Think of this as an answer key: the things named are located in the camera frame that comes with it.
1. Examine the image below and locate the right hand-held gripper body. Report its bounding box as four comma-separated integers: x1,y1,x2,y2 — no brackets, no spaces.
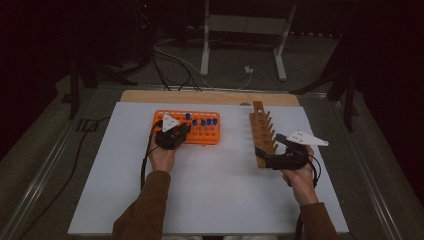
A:
266,129,329,171

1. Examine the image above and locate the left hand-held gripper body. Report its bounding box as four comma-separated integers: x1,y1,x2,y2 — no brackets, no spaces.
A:
154,114,183,150

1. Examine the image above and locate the orange plastic test tube rack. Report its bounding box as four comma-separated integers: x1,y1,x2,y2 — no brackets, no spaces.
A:
151,109,222,146

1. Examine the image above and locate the wooden test tube rack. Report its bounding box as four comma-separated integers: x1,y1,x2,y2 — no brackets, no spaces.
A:
249,100,279,169

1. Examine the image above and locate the person's left hand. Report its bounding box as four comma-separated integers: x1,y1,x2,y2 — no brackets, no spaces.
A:
148,134,178,174

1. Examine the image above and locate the person's right hand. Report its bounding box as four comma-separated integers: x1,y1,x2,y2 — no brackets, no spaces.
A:
282,146,319,206

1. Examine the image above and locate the white table mat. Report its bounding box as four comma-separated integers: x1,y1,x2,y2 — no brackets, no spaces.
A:
67,101,350,236

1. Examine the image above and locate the black stand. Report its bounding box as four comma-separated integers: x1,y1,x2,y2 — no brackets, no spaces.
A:
61,56,139,120
289,63,359,133

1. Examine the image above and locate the dark power strip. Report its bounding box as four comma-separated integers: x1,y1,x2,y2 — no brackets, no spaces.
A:
289,30,344,38

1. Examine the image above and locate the dark device with red light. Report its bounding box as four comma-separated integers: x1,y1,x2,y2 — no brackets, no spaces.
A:
134,0,154,64

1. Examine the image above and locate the right hand-held gripper cable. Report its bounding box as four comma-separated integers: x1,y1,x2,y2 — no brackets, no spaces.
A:
294,154,323,240

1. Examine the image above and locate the hand-held gripper cable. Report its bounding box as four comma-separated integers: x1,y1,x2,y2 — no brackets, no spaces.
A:
294,154,323,240
139,119,164,191

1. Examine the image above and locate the left hand-held gripper cable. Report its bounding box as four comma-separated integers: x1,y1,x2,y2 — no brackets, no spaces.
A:
139,119,164,191

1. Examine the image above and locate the metal floor rail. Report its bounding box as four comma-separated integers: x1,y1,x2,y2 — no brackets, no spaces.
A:
0,96,98,240
328,96,406,240

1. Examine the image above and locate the white cable with plug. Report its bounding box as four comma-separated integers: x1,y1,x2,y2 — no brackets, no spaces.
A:
153,43,255,91

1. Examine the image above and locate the long black floor cable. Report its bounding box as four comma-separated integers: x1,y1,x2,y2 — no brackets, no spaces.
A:
19,115,113,239

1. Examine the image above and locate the metal stand frame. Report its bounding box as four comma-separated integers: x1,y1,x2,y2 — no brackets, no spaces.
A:
199,0,298,82

